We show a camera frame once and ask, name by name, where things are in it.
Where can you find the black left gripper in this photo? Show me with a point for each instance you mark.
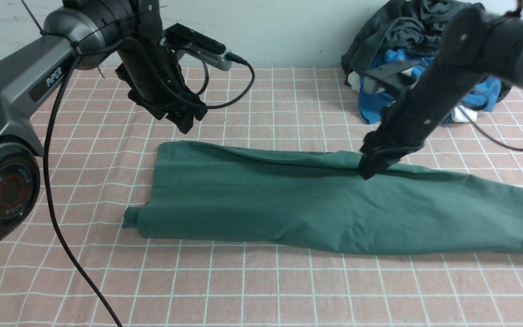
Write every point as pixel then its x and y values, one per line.
pixel 156 83

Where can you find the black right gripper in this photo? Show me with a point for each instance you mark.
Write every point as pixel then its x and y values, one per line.
pixel 414 115

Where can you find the green long sleeve shirt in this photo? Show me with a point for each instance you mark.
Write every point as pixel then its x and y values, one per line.
pixel 314 200

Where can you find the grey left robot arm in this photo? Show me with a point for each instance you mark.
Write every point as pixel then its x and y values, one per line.
pixel 81 34

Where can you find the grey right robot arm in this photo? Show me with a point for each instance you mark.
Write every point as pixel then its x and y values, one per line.
pixel 476 44

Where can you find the blue garment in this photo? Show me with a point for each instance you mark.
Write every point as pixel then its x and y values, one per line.
pixel 482 98

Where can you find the dark grey garment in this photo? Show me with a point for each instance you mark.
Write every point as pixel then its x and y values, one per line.
pixel 420 29

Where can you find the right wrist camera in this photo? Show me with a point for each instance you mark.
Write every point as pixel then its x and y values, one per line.
pixel 393 78

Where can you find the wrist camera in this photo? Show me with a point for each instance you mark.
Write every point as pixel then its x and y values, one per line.
pixel 183 40
pixel 393 78

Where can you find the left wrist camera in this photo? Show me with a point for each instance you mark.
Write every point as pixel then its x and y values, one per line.
pixel 183 40

